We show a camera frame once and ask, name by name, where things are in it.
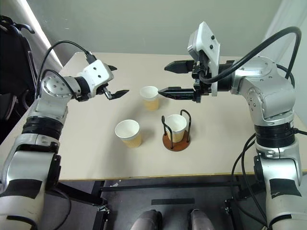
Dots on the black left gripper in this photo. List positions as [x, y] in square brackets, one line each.
[100, 89]

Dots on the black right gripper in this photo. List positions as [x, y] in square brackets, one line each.
[204, 87]

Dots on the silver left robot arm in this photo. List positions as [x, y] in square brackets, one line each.
[51, 86]

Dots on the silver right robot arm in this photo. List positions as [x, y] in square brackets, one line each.
[271, 95]

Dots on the ribbed tan paper cup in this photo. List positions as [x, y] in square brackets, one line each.
[149, 95]
[128, 134]
[176, 127]

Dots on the black chair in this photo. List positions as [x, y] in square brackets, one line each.
[14, 72]

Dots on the black floor tape strip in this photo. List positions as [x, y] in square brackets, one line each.
[172, 201]

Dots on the dark rounded robot foot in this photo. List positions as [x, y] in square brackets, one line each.
[146, 220]
[200, 220]

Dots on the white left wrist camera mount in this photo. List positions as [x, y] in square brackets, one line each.
[98, 72]

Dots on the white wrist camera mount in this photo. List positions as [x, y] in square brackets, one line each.
[208, 40]
[98, 72]

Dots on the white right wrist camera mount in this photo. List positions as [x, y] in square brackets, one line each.
[208, 40]

